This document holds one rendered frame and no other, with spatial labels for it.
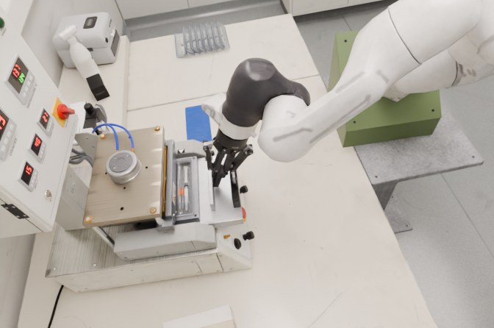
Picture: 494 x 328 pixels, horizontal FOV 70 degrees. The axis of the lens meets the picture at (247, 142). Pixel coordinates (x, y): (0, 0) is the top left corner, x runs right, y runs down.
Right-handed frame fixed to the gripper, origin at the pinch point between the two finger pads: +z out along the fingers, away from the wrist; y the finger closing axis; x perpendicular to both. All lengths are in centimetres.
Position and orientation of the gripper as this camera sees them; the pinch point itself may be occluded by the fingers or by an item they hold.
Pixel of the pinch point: (217, 176)
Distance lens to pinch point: 97.5
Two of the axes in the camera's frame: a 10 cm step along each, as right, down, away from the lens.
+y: 9.6, 0.9, 2.6
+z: -2.6, 6.2, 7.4
